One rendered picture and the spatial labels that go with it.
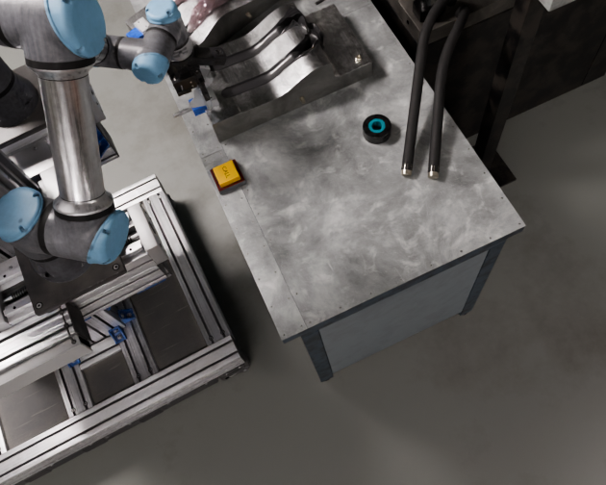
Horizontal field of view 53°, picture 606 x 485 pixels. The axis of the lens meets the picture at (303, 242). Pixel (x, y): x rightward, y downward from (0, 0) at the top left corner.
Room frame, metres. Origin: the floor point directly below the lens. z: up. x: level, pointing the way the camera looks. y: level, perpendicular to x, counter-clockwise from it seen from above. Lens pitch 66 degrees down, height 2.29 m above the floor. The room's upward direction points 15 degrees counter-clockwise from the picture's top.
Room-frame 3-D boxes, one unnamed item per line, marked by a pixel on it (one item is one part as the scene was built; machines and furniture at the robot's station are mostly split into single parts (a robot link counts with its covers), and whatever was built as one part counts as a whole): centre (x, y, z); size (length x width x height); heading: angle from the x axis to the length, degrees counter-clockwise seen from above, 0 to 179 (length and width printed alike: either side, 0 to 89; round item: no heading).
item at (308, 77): (1.22, -0.06, 0.87); 0.50 x 0.26 x 0.14; 100
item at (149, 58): (1.05, 0.24, 1.21); 0.11 x 0.11 x 0.08; 63
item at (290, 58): (1.23, -0.05, 0.92); 0.35 x 0.16 x 0.09; 100
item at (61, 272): (0.70, 0.54, 1.09); 0.15 x 0.15 x 0.10
